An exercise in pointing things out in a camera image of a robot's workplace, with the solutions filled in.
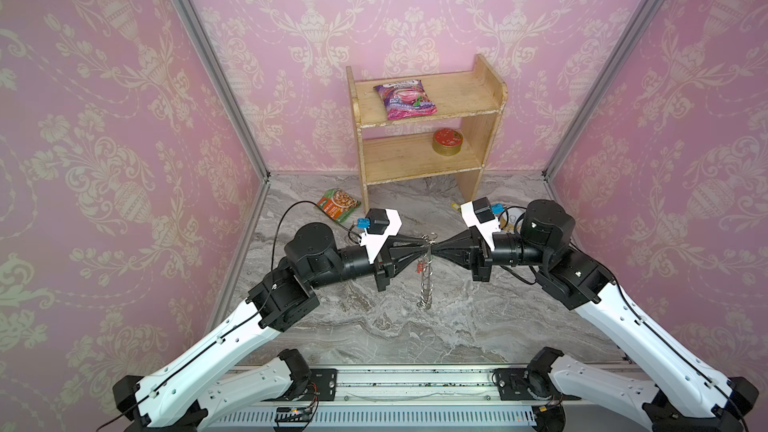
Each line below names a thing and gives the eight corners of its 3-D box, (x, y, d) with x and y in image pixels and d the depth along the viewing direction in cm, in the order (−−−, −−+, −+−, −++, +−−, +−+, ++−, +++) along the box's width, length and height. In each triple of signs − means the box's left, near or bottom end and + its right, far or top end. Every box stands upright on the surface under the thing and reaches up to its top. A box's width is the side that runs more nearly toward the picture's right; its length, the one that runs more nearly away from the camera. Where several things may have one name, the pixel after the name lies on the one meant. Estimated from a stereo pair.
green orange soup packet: (315, 207, 113) (313, 203, 112) (335, 189, 119) (334, 185, 117) (341, 224, 108) (340, 220, 106) (361, 204, 114) (361, 200, 112)
